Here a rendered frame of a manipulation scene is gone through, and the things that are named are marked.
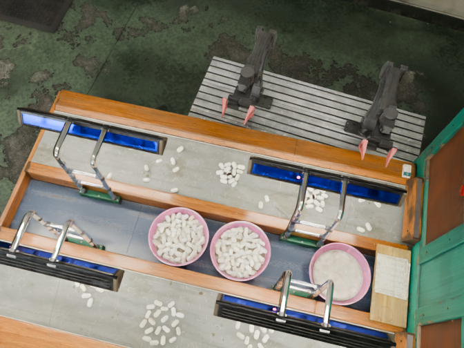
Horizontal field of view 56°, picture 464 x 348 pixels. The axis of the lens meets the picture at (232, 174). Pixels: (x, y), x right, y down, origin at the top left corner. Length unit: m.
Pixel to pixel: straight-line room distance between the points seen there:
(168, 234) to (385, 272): 0.96
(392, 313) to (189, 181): 1.05
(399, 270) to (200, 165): 1.01
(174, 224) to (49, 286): 0.59
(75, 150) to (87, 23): 1.67
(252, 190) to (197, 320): 0.63
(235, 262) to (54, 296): 0.78
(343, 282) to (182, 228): 0.75
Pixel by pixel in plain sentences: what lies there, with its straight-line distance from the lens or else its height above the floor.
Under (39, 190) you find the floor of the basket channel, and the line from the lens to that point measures 2.31.
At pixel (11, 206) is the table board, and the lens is 2.27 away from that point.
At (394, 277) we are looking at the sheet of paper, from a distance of 2.06.
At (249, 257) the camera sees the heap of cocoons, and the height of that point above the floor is 0.74.
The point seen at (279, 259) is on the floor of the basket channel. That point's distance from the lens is 2.06.
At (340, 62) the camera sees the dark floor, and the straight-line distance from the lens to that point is 3.50.
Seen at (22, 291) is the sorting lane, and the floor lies 0.74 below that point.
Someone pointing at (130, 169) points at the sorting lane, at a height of 0.74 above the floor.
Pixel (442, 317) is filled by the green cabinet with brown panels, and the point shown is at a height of 1.08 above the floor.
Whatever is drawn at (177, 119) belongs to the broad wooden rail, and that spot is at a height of 0.76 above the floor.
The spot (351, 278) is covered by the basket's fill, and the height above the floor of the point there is 0.73.
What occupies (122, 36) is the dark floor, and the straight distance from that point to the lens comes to 3.60.
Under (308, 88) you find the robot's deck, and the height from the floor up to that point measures 0.67.
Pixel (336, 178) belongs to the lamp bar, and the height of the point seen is 1.11.
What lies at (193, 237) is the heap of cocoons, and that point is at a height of 0.74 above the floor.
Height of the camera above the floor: 2.67
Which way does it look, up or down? 66 degrees down
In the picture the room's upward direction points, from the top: 3 degrees clockwise
